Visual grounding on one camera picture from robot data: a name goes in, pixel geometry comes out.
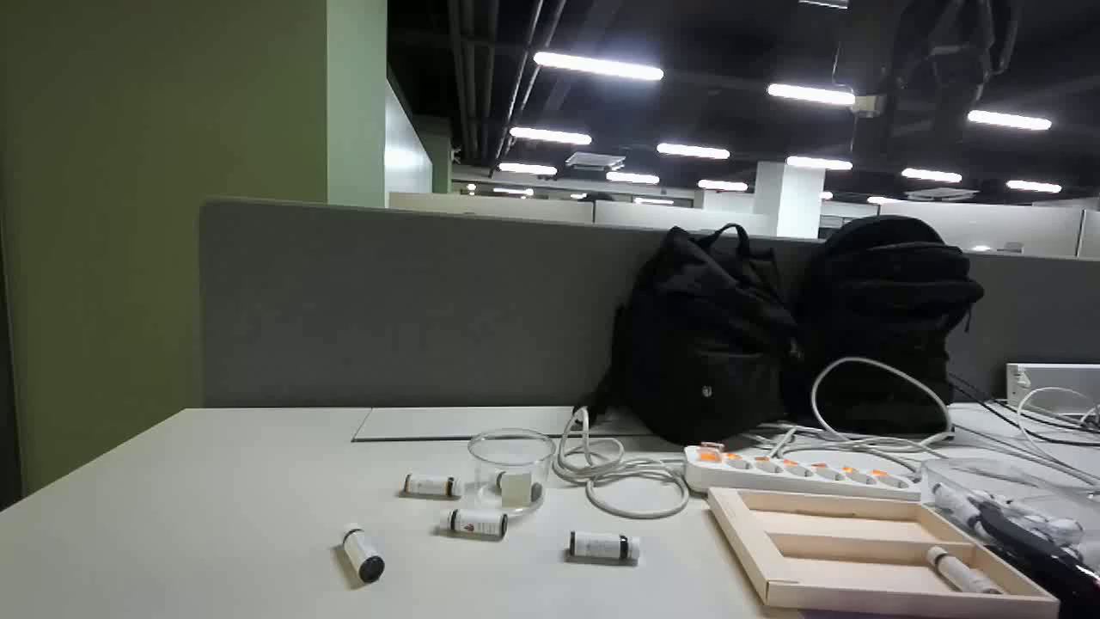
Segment long white looping cable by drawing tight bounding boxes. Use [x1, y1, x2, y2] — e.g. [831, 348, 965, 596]
[754, 355, 1100, 462]

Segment black backpack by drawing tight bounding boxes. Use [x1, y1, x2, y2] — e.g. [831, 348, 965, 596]
[587, 222, 797, 442]
[788, 218, 982, 435]

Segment white tube in tray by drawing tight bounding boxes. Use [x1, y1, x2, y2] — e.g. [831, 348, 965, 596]
[924, 545, 997, 596]

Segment clear plastic cup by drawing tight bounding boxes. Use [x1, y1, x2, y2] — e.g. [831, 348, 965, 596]
[466, 426, 550, 509]

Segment white tube far left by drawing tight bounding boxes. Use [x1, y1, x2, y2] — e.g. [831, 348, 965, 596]
[403, 473, 462, 498]

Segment wooden tray frame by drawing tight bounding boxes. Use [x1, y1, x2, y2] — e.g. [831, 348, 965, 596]
[709, 488, 1058, 619]

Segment white power strip orange switches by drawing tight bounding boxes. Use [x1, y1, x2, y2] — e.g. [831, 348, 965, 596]
[685, 448, 921, 503]

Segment coiled white cable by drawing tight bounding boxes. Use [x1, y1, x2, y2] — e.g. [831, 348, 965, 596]
[550, 401, 693, 524]

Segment white tube middle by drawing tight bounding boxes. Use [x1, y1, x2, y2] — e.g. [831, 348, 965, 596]
[446, 509, 509, 539]

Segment white tube right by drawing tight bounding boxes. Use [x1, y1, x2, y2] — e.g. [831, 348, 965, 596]
[567, 528, 639, 564]

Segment right black backpack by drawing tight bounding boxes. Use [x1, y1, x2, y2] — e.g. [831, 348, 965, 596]
[788, 218, 982, 435]

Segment white box device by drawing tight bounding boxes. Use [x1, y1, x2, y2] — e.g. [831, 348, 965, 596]
[1006, 360, 1100, 431]

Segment white tube black cap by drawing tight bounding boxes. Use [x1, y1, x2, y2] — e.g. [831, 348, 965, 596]
[340, 526, 384, 586]

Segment left black backpack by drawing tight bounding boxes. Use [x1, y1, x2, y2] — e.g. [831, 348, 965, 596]
[587, 222, 797, 442]

